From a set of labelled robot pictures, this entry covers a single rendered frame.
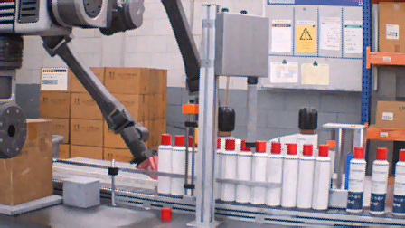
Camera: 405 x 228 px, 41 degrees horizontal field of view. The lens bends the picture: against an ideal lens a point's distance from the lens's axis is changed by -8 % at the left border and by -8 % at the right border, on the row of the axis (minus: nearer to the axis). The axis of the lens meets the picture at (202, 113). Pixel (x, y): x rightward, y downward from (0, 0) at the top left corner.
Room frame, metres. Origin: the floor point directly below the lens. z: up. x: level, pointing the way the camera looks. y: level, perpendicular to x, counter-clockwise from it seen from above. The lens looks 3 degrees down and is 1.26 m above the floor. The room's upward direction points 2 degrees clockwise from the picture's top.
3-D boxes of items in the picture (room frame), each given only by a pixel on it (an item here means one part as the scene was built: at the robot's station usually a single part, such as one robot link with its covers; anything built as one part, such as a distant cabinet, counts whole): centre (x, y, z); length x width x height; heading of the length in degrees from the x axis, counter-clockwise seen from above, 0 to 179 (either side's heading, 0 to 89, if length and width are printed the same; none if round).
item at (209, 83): (1.73, -0.02, 1.16); 0.04 x 0.04 x 0.67; 66
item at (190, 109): (1.85, 0.02, 1.05); 0.10 x 0.04 x 0.33; 156
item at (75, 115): (5.69, 0.99, 0.70); 1.20 x 0.82 x 1.39; 76
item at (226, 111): (2.17, -0.08, 1.03); 0.09 x 0.09 x 0.30
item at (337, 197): (1.79, -0.46, 1.01); 0.14 x 0.13 x 0.26; 66
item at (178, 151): (1.93, 0.07, 0.98); 0.05 x 0.05 x 0.20
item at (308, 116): (2.36, -0.44, 1.04); 0.09 x 0.09 x 0.29
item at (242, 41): (1.76, -0.10, 1.38); 0.17 x 0.10 x 0.19; 121
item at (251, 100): (1.72, -0.15, 1.18); 0.04 x 0.04 x 0.21
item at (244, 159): (1.84, -0.14, 0.98); 0.05 x 0.05 x 0.20
